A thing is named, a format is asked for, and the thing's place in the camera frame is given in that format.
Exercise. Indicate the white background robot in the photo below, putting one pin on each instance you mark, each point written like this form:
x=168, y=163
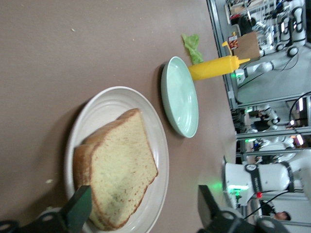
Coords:
x=295, y=26

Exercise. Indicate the yellow squeeze bottle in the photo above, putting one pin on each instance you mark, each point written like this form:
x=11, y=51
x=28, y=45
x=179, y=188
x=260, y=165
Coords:
x=211, y=69

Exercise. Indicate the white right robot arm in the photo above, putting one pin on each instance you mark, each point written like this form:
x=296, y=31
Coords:
x=272, y=177

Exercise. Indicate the brown cardboard box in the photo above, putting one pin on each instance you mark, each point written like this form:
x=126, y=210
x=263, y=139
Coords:
x=247, y=46

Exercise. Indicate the person with black hair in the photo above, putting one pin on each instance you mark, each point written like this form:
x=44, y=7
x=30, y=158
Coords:
x=283, y=215

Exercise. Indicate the beige plate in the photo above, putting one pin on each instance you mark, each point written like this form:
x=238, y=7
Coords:
x=109, y=104

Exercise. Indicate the light green plate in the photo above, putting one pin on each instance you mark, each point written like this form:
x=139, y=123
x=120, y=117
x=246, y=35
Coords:
x=179, y=97

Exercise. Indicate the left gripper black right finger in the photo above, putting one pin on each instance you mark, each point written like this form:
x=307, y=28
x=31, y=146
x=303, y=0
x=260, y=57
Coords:
x=211, y=218

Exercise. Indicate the brown bread slice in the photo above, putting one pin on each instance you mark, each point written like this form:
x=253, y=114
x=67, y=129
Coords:
x=121, y=165

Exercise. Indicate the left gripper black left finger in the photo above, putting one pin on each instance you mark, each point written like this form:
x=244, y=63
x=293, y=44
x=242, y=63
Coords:
x=75, y=208

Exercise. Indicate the green lettuce leaf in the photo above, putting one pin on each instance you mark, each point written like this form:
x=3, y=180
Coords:
x=193, y=46

